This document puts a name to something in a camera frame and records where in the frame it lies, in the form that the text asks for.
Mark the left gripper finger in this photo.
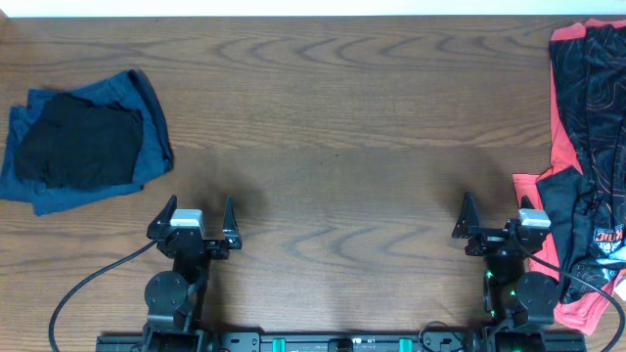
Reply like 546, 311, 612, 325
147, 195, 177, 240
222, 196, 242, 249

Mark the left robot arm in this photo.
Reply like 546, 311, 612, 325
140, 196, 243, 352

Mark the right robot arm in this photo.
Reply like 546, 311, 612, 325
452, 193, 559, 351

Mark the folded blue garment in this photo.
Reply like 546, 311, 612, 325
1, 69, 174, 216

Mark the black patterned jersey shirt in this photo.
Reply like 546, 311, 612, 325
537, 23, 625, 304

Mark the small black base cable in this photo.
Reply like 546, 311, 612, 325
418, 320, 466, 352

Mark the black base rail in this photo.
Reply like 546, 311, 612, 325
95, 330, 587, 352

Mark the folded black garment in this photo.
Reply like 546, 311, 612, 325
15, 94, 143, 190

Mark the red t-shirt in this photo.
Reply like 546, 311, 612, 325
513, 20, 625, 334

